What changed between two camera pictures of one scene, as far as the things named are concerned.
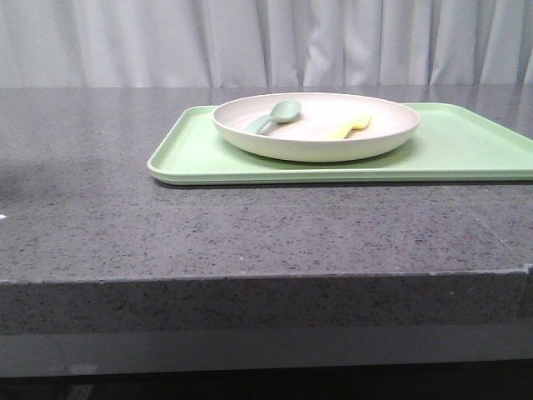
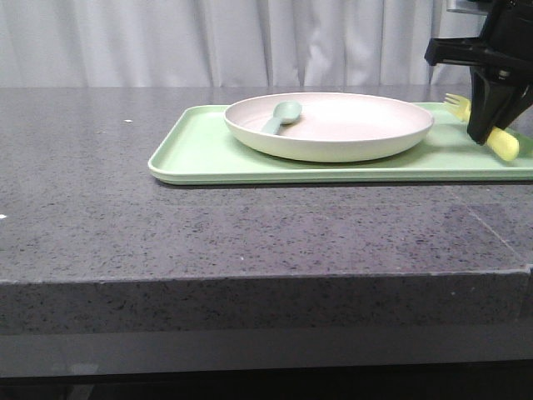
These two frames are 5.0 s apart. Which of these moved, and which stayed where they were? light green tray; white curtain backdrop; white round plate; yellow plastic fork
Moved: yellow plastic fork; white round plate
Stayed: light green tray; white curtain backdrop
